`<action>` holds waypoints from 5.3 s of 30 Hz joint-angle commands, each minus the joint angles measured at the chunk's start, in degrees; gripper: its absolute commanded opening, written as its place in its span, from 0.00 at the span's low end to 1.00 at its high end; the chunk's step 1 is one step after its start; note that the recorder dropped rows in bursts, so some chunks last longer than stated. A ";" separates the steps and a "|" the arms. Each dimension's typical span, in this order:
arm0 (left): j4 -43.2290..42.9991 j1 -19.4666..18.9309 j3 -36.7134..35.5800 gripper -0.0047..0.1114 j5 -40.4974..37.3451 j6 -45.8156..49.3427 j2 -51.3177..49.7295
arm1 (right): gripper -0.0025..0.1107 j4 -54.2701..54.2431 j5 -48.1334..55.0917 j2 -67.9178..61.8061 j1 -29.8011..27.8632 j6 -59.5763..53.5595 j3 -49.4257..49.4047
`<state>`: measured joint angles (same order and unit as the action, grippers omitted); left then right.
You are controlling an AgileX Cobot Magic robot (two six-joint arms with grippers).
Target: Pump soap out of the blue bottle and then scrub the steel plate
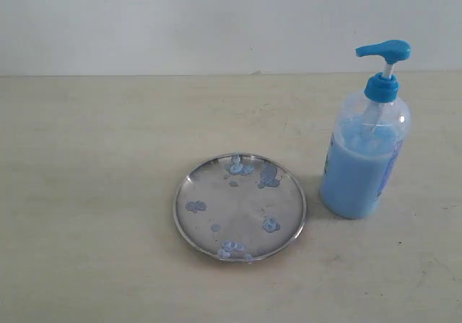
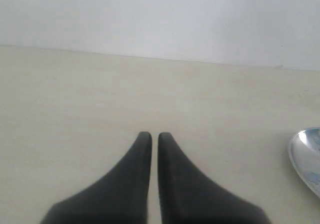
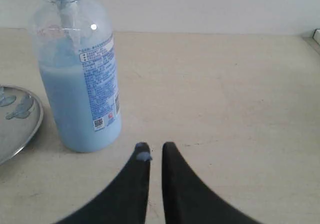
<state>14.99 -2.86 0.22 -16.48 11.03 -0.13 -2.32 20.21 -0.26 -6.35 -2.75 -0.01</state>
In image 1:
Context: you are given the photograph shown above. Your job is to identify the blue soap pump bottle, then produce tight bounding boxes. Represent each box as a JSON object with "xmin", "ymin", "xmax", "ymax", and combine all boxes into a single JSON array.
[{"xmin": 320, "ymin": 40, "xmax": 411, "ymax": 220}]

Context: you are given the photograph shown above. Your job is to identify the round steel plate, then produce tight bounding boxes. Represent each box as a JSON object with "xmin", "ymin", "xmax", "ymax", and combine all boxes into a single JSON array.
[{"xmin": 173, "ymin": 152, "xmax": 308, "ymax": 263}]

